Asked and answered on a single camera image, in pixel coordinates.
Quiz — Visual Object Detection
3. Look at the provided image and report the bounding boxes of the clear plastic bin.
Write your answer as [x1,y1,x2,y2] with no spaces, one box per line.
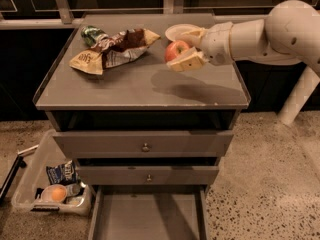
[11,130,91,216]

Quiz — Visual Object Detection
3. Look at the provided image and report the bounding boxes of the grey middle drawer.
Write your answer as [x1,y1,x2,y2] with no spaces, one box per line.
[77,166,219,185]

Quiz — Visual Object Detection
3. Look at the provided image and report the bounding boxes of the grey bottom drawer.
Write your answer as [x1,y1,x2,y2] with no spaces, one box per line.
[88,186,210,240]

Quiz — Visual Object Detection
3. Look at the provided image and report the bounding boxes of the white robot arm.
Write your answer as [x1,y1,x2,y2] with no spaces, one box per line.
[167,0,320,74]

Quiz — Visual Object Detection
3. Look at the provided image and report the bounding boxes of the red apple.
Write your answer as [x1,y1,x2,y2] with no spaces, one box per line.
[165,40,190,62]

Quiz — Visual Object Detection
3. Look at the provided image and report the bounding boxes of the metal railing frame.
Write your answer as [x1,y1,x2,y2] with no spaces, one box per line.
[0,0,320,31]

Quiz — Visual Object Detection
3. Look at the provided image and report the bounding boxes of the grey drawer cabinet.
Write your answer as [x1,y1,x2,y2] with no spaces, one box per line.
[32,13,252,240]

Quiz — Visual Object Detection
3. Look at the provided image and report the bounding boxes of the white paper bowl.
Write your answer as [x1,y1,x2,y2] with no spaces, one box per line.
[165,24,199,41]

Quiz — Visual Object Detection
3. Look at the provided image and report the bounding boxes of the blue snack bag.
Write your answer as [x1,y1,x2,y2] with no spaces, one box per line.
[46,160,78,186]

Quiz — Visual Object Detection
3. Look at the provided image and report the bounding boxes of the green soda can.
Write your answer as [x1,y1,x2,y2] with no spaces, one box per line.
[81,26,108,47]

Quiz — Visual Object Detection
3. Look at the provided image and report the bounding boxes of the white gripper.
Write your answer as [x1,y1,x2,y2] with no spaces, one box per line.
[167,22,233,72]

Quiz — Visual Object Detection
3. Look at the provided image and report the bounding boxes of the white diagonal pole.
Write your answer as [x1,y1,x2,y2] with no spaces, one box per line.
[278,66,320,125]

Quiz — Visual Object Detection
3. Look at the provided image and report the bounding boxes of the grey drawer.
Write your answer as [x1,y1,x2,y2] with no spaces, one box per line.
[77,166,219,185]
[88,186,210,240]
[53,130,233,159]

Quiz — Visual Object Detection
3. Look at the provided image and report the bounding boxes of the brown crumpled chip bag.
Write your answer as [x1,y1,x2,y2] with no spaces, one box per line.
[69,29,160,75]

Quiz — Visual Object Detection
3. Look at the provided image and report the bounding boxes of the grey top drawer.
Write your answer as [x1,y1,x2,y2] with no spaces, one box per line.
[53,130,233,159]

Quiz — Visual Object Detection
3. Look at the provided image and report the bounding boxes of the orange fruit cup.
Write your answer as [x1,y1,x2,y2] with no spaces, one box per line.
[41,184,67,203]

